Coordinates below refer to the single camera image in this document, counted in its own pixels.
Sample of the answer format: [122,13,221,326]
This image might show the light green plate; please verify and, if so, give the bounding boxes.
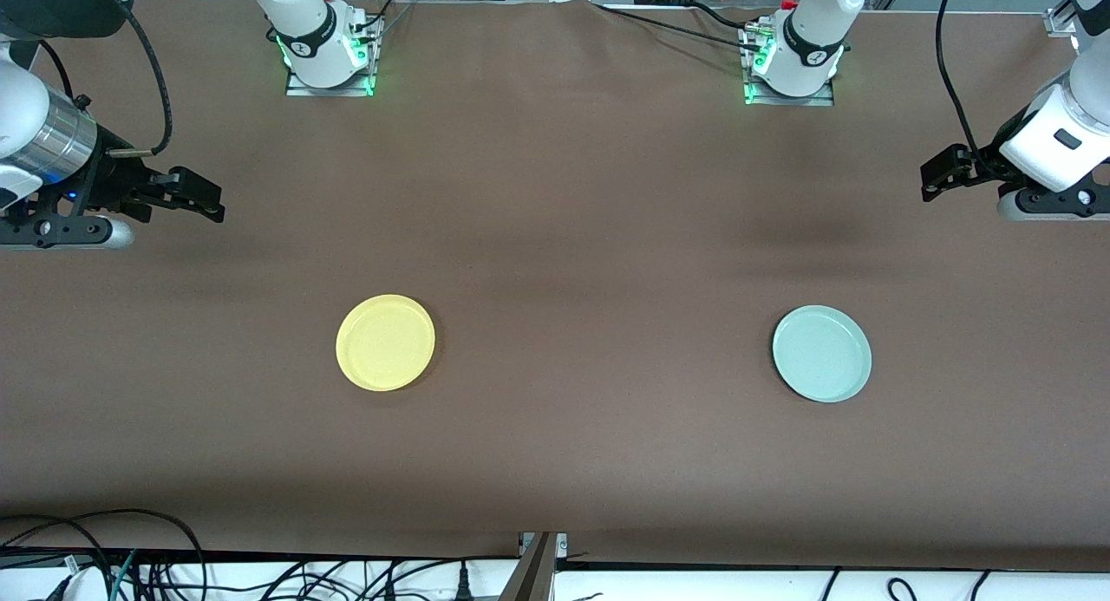
[772,304,873,404]

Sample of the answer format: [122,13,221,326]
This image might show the yellow plate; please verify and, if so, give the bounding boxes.
[336,294,436,393]

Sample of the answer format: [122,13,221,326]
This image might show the brown table cloth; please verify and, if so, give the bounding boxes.
[0,0,1110,560]

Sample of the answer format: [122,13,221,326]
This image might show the white adapter box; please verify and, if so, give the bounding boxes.
[50,565,110,601]

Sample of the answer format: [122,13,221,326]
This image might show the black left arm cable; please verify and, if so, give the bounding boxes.
[935,0,994,173]

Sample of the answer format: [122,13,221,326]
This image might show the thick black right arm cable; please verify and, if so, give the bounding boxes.
[89,0,174,158]

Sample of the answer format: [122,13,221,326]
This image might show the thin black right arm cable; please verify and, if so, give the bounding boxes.
[38,39,79,103]

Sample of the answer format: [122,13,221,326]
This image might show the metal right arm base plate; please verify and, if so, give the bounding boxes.
[284,16,381,98]

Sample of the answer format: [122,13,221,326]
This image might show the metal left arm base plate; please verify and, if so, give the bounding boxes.
[742,24,836,108]

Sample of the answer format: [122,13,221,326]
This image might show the short black table cable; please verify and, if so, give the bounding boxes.
[689,1,751,28]

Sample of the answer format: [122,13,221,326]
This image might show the long black table cable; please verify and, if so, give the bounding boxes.
[594,3,766,54]

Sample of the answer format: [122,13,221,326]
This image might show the looped black cable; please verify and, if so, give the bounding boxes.
[0,507,207,601]

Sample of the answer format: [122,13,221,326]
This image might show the green cable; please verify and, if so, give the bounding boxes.
[110,549,140,601]

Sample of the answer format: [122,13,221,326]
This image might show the aluminium profile post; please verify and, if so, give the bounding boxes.
[498,532,558,601]

